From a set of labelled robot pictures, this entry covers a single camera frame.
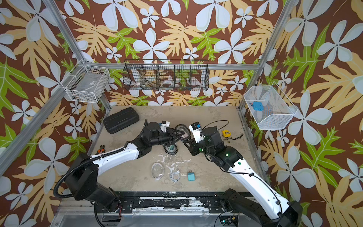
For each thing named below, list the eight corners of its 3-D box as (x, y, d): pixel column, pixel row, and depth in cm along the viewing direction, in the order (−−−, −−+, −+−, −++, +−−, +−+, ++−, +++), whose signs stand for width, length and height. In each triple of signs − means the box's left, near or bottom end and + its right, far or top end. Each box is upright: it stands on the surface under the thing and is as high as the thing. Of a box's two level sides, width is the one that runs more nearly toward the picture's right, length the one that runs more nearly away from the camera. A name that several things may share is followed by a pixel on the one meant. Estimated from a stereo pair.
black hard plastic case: (110, 136, 104) (106, 131, 99) (105, 125, 111) (101, 119, 106) (142, 120, 114) (141, 115, 108) (136, 111, 120) (134, 105, 115)
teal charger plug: (187, 180, 84) (187, 179, 83) (187, 173, 87) (187, 171, 85) (195, 180, 84) (195, 179, 83) (194, 173, 87) (194, 171, 85)
